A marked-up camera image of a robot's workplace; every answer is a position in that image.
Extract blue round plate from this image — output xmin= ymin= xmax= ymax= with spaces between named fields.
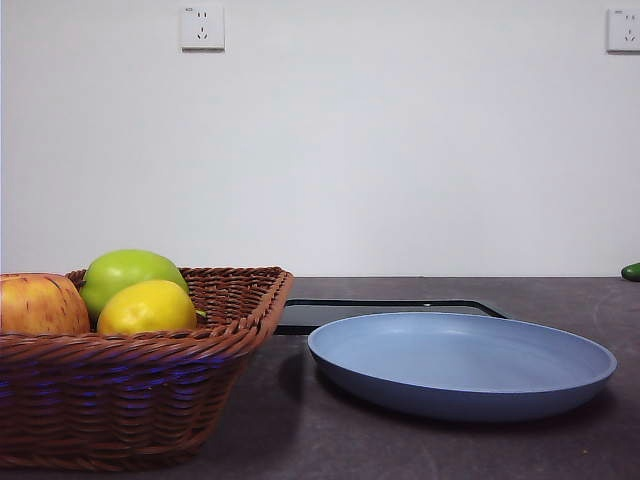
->
xmin=307 ymin=312 xmax=618 ymax=424

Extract yellow lemon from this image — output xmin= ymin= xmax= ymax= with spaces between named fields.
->
xmin=96 ymin=279 xmax=198 ymax=335

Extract brown wicker basket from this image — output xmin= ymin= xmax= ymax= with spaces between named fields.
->
xmin=0 ymin=266 xmax=295 ymax=471

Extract white wall socket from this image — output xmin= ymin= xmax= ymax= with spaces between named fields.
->
xmin=606 ymin=8 xmax=640 ymax=55
xmin=180 ymin=3 xmax=226 ymax=53

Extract red yellow apple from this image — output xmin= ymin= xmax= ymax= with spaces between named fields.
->
xmin=0 ymin=272 xmax=92 ymax=335

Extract green apple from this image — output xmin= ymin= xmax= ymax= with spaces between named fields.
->
xmin=79 ymin=248 xmax=190 ymax=324

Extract black flat tray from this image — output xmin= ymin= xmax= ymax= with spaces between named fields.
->
xmin=276 ymin=298 xmax=509 ymax=336

